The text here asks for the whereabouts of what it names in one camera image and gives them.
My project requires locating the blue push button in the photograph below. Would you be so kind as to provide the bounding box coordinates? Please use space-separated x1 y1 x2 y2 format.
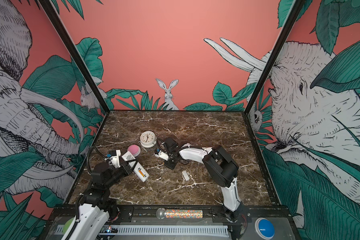
255 218 275 240

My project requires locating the black frame post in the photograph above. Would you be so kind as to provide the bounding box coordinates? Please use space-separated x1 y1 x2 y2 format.
244 0 305 116
39 0 110 115

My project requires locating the green push button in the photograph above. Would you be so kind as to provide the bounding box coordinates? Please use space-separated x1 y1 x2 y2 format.
63 218 75 235

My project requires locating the pink white round container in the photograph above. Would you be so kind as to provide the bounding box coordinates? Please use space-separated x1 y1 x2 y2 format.
128 145 141 157

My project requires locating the white slotted cable duct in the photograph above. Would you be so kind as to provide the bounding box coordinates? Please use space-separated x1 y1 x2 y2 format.
54 224 230 237

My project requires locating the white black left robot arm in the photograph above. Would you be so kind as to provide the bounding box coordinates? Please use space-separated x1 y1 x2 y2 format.
62 163 133 240

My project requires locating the black right frame post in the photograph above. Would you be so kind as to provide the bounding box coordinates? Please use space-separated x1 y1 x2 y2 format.
244 0 305 116

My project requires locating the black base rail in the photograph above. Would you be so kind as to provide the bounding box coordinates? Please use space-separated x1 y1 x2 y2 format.
110 205 293 224

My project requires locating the white round alarm clock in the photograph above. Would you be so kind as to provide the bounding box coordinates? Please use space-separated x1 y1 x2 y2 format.
140 131 157 148

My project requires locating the glitter tube with ball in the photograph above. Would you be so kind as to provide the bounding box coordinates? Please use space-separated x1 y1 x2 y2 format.
156 208 203 219

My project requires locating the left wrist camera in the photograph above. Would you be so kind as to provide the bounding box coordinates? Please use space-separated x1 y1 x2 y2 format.
107 150 121 169

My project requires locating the white remote control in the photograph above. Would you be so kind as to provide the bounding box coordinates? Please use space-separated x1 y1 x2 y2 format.
122 151 150 182

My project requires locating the small green circuit board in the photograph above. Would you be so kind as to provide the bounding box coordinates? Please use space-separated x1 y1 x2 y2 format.
99 225 119 235

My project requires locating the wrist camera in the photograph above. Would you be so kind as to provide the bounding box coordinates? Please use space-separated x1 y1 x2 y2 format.
107 150 121 169
154 149 169 161

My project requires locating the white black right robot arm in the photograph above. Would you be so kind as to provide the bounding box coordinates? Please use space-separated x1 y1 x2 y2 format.
155 138 243 222

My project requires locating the black left frame post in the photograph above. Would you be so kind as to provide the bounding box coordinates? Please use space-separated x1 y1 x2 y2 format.
39 0 110 115

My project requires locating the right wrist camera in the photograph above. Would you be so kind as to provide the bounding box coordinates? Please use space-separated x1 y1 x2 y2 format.
154 149 169 161

